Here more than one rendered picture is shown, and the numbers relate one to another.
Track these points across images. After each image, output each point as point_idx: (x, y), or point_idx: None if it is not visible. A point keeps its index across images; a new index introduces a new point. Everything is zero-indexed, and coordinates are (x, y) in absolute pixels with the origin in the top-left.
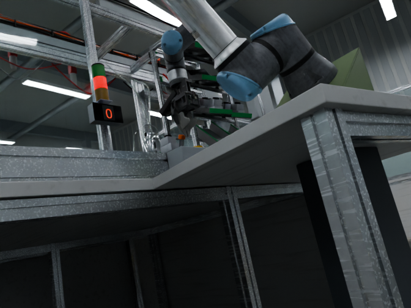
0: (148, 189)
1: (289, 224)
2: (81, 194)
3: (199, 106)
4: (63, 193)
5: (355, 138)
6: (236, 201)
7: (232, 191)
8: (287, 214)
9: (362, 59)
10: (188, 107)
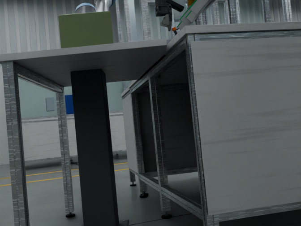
0: (136, 80)
1: (257, 75)
2: (134, 84)
3: (158, 11)
4: (131, 84)
5: (56, 92)
6: (149, 80)
7: (148, 73)
8: (255, 60)
9: (58, 22)
10: (161, 14)
